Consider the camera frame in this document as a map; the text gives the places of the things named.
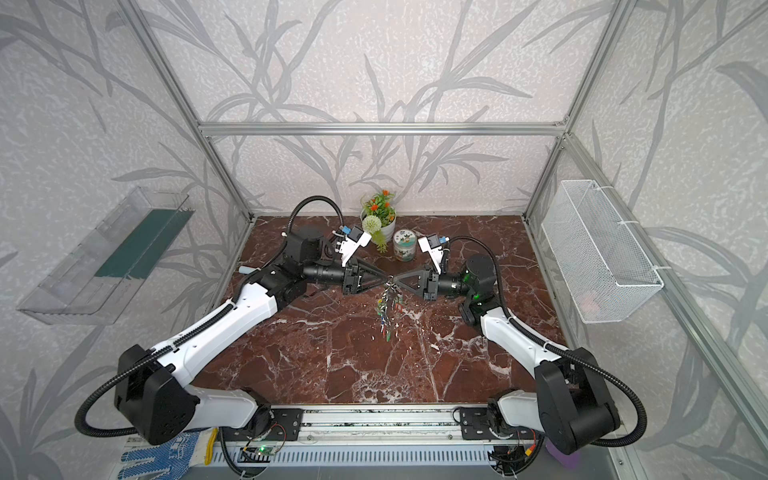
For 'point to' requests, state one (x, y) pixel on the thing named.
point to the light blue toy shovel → (246, 270)
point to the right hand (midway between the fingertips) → (398, 275)
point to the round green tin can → (404, 245)
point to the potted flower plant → (378, 217)
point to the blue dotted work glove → (184, 453)
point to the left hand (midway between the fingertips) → (385, 272)
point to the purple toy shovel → (570, 461)
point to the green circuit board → (266, 450)
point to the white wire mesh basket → (603, 265)
